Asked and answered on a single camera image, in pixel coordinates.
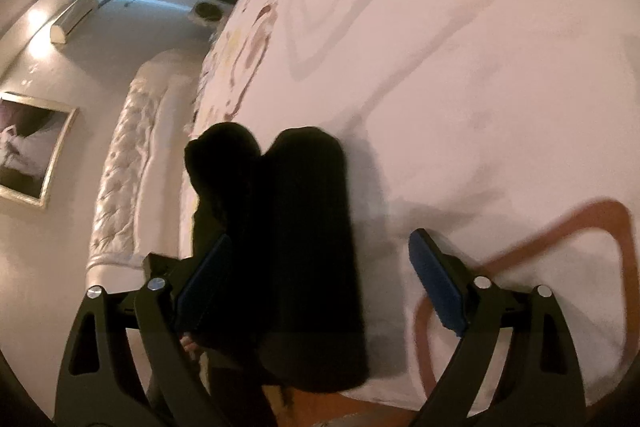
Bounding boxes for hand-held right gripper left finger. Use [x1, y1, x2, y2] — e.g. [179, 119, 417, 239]
[54, 234, 236, 427]

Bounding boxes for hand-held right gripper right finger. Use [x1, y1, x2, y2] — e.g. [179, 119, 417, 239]
[407, 228, 588, 427]

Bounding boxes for black pants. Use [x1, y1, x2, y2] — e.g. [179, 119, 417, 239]
[184, 122, 371, 427]

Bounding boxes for white tufted headboard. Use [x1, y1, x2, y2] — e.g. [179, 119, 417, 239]
[87, 48, 211, 280]

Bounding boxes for white patterned bed sheet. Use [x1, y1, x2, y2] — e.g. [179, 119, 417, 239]
[177, 0, 640, 413]

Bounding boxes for small round dark object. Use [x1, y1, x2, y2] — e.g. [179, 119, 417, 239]
[190, 1, 223, 24]

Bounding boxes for white air conditioner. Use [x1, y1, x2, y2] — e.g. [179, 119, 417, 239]
[49, 0, 123, 45]

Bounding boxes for framed wall picture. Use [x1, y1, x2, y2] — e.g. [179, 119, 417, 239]
[0, 92, 81, 210]

